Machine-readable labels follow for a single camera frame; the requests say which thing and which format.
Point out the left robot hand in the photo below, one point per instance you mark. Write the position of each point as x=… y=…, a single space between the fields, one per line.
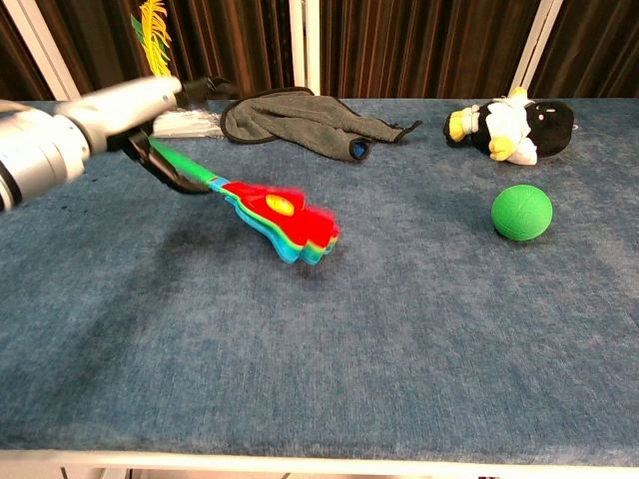
x=125 y=107

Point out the clear plastic straw bundle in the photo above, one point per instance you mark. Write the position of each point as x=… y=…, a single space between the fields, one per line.
x=192 y=125

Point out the yellow green feather shuttlecock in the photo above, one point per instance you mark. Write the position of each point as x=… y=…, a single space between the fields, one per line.
x=157 y=40

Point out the grey microfibre cloth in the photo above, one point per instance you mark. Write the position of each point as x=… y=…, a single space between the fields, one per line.
x=299 y=117

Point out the blue tube inside cloth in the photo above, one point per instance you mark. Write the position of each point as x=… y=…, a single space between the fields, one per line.
x=358 y=149

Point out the dark brown pleated curtain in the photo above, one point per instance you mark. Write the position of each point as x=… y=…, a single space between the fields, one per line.
x=424 y=45

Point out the blue felt table cover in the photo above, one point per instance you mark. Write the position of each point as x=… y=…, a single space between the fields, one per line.
x=319 y=349

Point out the black white plush doll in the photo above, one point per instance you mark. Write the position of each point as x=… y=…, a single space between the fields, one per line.
x=514 y=127

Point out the green foam ball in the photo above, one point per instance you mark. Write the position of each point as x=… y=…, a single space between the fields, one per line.
x=521 y=212

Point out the white frame post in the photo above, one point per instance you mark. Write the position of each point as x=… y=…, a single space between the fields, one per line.
x=536 y=50
x=42 y=50
x=304 y=45

